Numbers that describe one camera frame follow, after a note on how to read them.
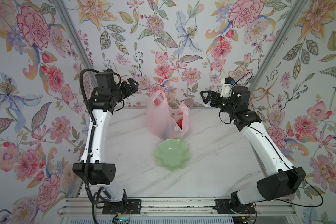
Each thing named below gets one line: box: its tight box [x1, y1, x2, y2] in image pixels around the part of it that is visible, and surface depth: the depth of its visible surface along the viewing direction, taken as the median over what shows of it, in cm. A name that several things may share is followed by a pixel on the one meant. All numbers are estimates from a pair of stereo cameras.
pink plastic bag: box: [146, 90, 192, 140], surface depth 84 cm
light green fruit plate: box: [154, 138, 191, 172], surface depth 95 cm
